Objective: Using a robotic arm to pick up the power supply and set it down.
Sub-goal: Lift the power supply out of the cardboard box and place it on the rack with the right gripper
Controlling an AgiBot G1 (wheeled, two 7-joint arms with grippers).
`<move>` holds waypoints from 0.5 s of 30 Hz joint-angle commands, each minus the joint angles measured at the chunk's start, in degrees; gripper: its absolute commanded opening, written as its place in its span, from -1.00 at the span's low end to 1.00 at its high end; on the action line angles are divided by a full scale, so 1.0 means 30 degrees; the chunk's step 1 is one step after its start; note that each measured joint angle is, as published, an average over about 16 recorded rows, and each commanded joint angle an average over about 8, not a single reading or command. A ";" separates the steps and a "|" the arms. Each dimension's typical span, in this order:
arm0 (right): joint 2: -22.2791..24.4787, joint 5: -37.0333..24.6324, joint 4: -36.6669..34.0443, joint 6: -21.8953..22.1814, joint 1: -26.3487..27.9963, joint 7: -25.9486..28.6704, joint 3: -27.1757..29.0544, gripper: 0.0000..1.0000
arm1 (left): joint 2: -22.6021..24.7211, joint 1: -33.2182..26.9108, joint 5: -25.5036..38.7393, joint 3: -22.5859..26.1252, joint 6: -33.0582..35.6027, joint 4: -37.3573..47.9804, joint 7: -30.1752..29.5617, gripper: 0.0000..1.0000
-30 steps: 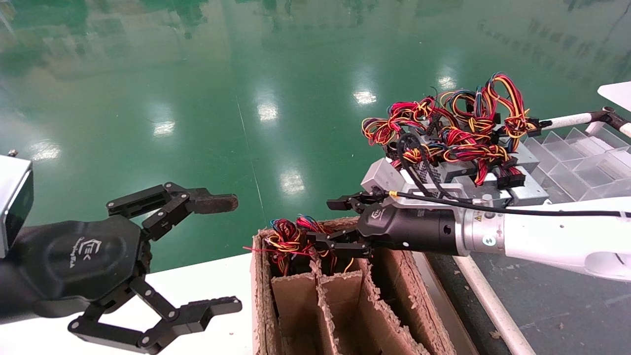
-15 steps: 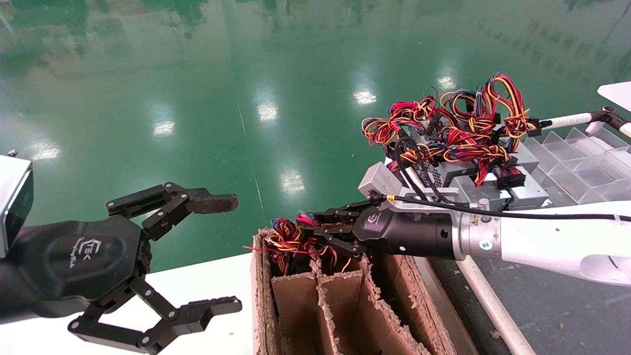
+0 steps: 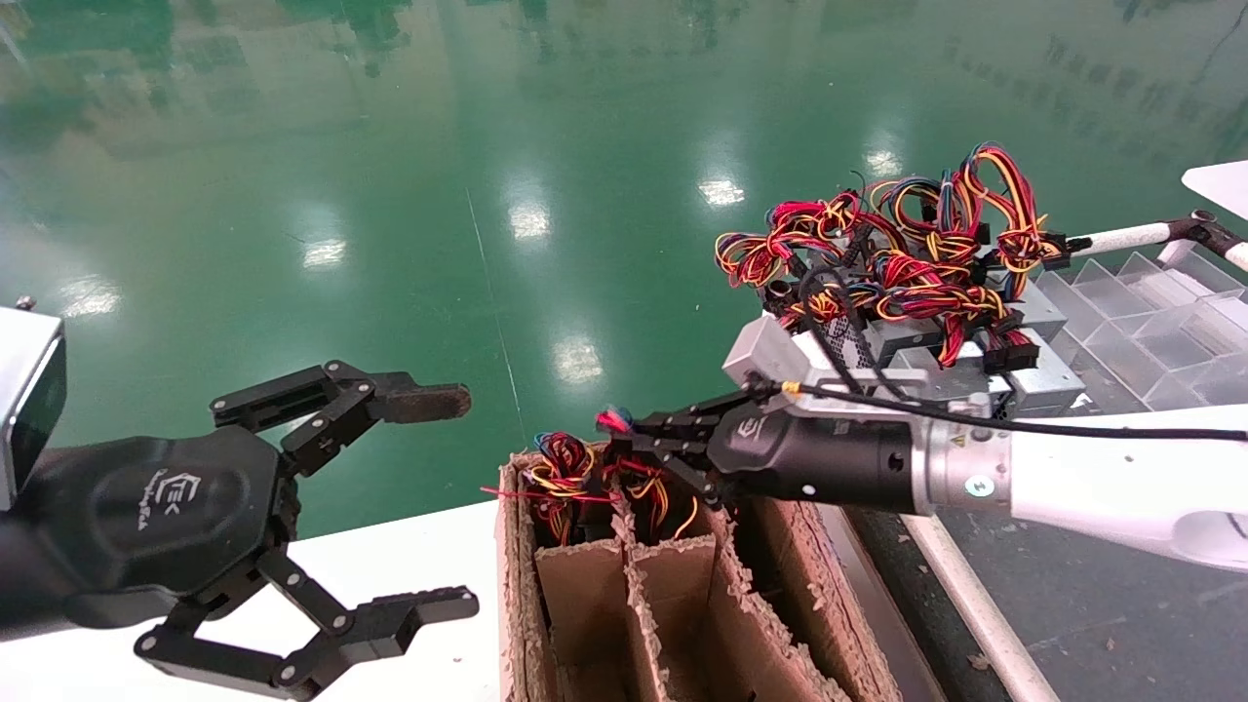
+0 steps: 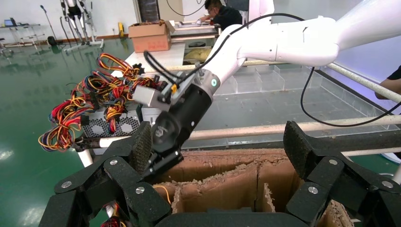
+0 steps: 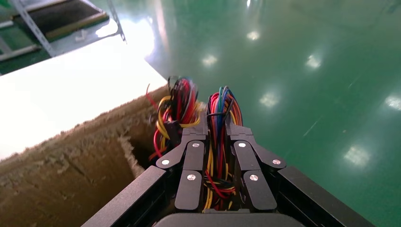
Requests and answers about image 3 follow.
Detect white work table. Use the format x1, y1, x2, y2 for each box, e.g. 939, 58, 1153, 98
1182, 161, 1248, 220

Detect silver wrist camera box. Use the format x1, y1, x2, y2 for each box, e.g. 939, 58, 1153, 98
721, 314, 994, 422
0, 307, 67, 513

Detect white pipe table frame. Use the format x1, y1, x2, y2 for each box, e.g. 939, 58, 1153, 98
902, 210, 1248, 702

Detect torn cardboard divider box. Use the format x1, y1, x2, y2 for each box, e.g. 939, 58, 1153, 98
495, 444, 903, 702

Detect clear acrylic divider tray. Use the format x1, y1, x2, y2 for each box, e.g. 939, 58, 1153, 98
1033, 252, 1248, 410

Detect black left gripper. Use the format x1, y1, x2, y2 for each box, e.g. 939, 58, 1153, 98
0, 361, 481, 701

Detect power supply with honeycomb grille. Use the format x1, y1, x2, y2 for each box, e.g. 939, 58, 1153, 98
814, 322, 874, 376

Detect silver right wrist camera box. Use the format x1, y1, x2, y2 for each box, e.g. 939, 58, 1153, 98
721, 314, 994, 422

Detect tangled coloured wire bundle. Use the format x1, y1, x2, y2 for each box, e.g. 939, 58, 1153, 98
715, 141, 1073, 371

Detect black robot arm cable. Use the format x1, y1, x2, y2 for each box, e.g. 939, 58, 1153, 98
780, 380, 1248, 442

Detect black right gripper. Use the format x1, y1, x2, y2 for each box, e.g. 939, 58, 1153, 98
624, 388, 922, 515

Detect wire bundle in box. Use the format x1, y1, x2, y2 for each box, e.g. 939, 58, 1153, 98
481, 429, 625, 547

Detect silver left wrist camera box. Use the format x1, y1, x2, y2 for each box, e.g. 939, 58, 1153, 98
0, 307, 67, 513

